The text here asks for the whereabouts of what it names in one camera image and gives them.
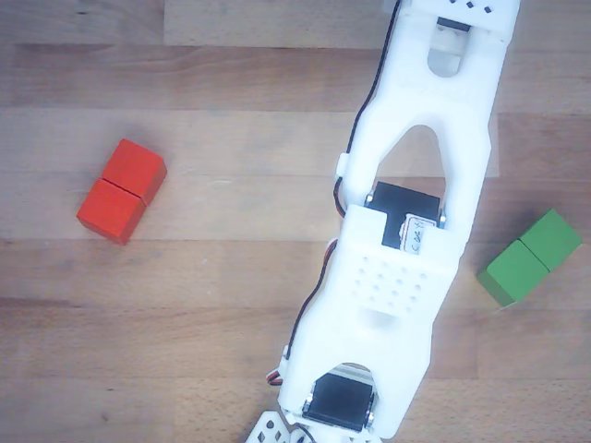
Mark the long green block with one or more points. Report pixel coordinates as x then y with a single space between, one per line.
526 263

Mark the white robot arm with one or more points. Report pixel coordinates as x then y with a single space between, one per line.
415 286

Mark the long red block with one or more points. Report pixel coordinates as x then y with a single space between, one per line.
120 194

